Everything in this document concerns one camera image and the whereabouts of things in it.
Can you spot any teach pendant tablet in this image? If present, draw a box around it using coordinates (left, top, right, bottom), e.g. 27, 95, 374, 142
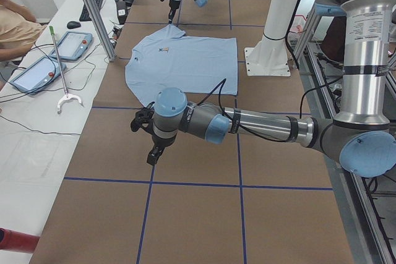
10, 57, 61, 93
56, 31, 93, 62

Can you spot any light blue t-shirt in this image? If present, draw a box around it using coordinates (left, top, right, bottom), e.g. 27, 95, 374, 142
125, 25, 238, 105

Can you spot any seated person beige shirt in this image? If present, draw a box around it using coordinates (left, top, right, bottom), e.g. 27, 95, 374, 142
1, 0, 46, 62

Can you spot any far teach pendant tablet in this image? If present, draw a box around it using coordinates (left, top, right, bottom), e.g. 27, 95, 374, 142
56, 31, 93, 62

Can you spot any black power adapter box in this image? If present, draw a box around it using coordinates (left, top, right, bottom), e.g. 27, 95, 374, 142
116, 0, 128, 25

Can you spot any aluminium frame post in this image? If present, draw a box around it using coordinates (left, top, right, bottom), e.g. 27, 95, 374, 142
83, 0, 116, 62

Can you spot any red cylinder object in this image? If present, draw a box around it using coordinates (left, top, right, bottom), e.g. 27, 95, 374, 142
1, 228, 40, 253

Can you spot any aluminium frame rack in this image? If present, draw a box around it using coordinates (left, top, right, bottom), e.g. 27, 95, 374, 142
294, 0, 395, 263

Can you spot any black keyboard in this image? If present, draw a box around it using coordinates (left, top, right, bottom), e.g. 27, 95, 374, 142
79, 0, 106, 22

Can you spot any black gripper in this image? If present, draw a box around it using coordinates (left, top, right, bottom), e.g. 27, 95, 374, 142
168, 0, 179, 24
147, 137, 169, 164

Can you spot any black computer mouse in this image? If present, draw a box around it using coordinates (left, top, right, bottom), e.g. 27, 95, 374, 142
66, 20, 81, 29

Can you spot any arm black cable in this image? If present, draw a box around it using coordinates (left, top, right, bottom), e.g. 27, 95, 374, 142
196, 77, 344, 143

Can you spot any near teach pendant tablet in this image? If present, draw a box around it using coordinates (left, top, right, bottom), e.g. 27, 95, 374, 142
10, 57, 61, 93

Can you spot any reacher grabber stick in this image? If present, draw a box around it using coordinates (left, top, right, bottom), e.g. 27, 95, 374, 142
49, 25, 84, 115

